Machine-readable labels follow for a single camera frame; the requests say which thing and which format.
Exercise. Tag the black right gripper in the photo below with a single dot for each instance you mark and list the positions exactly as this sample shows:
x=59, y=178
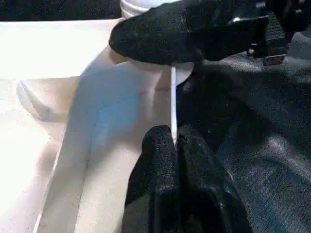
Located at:
x=286, y=19

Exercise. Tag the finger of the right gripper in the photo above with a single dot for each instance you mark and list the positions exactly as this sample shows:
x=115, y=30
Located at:
x=184, y=31

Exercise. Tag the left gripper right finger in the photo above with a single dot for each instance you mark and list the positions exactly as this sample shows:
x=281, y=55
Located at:
x=209, y=194

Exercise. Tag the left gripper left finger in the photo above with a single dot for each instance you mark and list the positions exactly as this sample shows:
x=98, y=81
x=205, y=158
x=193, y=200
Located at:
x=155, y=189

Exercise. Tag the white plastic table leg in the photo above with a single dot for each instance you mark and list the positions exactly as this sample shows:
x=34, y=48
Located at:
x=138, y=7

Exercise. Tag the white plastic table top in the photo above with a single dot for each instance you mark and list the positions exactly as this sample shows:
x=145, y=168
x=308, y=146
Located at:
x=58, y=48

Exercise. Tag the black plastic mat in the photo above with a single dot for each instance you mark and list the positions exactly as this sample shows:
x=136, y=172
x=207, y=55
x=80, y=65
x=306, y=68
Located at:
x=272, y=145

